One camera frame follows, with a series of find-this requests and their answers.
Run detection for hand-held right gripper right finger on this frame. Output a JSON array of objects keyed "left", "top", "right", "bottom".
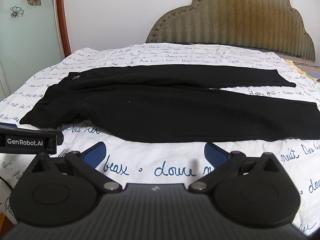
[{"left": 188, "top": 142, "right": 288, "bottom": 192}]

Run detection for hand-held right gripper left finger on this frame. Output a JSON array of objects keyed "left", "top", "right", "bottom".
[{"left": 24, "top": 141, "right": 123, "bottom": 193}]

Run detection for black pants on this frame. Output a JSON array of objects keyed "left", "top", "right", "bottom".
[{"left": 19, "top": 65, "right": 320, "bottom": 143}]

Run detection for white script-printed bedsheet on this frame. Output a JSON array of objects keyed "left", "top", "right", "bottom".
[{"left": 0, "top": 43, "right": 320, "bottom": 238}]

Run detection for floral frosted glass door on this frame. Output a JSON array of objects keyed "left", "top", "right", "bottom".
[{"left": 0, "top": 0, "right": 63, "bottom": 99}]

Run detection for yellow lace bed cover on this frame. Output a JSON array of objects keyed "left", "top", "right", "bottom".
[{"left": 277, "top": 51, "right": 320, "bottom": 83}]

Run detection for olive padded headboard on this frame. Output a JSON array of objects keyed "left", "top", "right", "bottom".
[{"left": 145, "top": 0, "right": 316, "bottom": 62}]

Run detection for wooden door frame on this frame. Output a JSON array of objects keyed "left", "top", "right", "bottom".
[{"left": 55, "top": 0, "right": 72, "bottom": 55}]

